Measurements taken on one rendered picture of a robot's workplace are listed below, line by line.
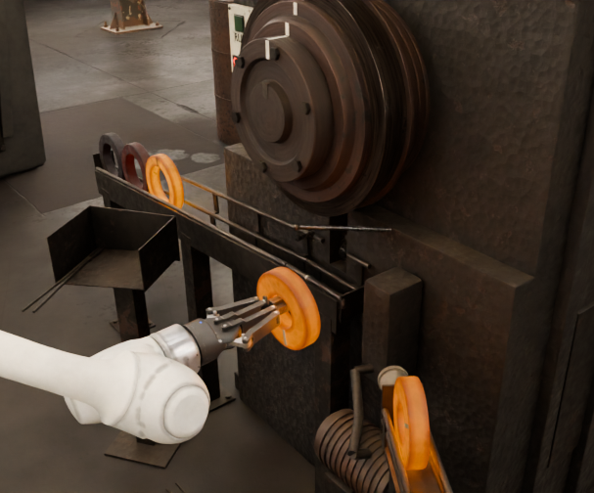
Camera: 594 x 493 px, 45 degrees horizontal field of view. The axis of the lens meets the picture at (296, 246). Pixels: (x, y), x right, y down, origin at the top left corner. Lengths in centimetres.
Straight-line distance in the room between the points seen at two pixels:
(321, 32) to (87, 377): 75
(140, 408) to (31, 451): 141
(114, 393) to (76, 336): 185
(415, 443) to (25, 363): 60
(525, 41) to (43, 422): 184
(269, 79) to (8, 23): 295
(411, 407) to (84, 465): 130
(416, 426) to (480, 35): 67
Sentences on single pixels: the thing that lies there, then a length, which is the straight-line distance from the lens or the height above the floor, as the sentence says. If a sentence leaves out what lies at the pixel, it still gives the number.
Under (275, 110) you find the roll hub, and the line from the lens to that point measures 139.
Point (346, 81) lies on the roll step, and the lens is 133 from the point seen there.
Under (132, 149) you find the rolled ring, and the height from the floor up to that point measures 77.
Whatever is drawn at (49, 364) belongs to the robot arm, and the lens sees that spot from 99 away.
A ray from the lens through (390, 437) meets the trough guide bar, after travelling 126.
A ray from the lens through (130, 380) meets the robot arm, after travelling 98.
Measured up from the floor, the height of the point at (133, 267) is 60.
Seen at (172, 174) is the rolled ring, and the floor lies 76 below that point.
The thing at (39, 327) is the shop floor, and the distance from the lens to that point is 294.
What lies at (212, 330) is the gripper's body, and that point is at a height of 86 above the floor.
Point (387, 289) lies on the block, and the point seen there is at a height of 80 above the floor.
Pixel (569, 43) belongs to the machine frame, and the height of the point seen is 129.
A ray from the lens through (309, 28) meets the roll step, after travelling 138.
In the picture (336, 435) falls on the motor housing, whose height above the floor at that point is 52.
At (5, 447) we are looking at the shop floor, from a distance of 242.
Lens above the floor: 153
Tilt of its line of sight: 28 degrees down
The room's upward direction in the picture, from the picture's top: 1 degrees counter-clockwise
